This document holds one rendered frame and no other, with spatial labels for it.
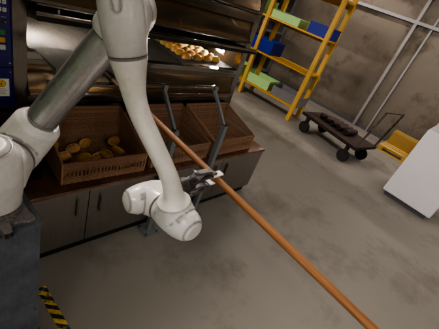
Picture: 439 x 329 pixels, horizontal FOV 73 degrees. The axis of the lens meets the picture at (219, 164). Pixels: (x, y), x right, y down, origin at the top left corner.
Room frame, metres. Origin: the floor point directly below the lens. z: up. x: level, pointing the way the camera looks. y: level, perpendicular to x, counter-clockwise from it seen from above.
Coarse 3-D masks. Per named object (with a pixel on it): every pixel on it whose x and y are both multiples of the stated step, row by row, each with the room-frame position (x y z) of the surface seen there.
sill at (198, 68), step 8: (32, 56) 1.56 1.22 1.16; (40, 56) 1.59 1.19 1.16; (152, 64) 2.20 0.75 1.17; (160, 64) 2.26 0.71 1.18; (168, 64) 2.32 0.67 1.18; (176, 64) 2.41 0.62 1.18; (184, 64) 2.50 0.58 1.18; (216, 72) 2.77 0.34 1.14; (224, 72) 2.86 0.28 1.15; (232, 72) 2.95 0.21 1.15
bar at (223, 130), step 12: (96, 84) 1.50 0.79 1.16; (108, 84) 1.56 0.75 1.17; (156, 84) 1.83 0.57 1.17; (168, 84) 1.90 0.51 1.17; (180, 84) 2.00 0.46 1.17; (216, 96) 2.24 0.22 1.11; (168, 108) 1.82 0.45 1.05; (168, 144) 1.75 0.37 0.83; (216, 144) 2.13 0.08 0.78; (216, 156) 2.15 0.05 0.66; (204, 180) 2.13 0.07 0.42; (144, 228) 1.75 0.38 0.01; (156, 228) 1.80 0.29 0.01
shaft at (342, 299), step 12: (156, 120) 1.31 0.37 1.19; (168, 132) 1.25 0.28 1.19; (180, 144) 1.19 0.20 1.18; (192, 156) 1.14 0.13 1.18; (204, 168) 1.09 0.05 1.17; (216, 180) 1.04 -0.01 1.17; (228, 192) 1.00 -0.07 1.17; (240, 204) 0.95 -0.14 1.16; (252, 216) 0.91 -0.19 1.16; (264, 228) 0.88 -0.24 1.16; (276, 240) 0.84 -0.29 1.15; (288, 252) 0.81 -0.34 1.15; (300, 264) 0.78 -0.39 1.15; (312, 276) 0.75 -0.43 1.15; (324, 276) 0.75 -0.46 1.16; (324, 288) 0.72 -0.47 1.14; (336, 288) 0.72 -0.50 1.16; (336, 300) 0.69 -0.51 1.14; (348, 300) 0.69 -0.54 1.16; (360, 312) 0.66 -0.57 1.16; (372, 324) 0.64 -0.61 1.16
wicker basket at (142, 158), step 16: (96, 112) 1.84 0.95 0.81; (112, 112) 1.94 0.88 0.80; (64, 128) 1.66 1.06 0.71; (96, 128) 1.82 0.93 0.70; (128, 128) 1.88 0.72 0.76; (64, 144) 1.63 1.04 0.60; (96, 144) 1.79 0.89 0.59; (128, 144) 1.86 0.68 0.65; (48, 160) 1.41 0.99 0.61; (96, 160) 1.43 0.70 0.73; (112, 160) 1.51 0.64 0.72; (128, 160) 1.60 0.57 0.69; (144, 160) 1.70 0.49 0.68; (80, 176) 1.36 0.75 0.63; (96, 176) 1.44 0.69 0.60
